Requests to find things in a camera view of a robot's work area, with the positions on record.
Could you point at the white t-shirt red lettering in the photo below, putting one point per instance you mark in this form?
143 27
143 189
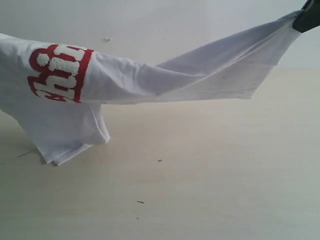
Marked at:
55 91

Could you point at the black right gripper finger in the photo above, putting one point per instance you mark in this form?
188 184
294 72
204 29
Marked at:
309 18

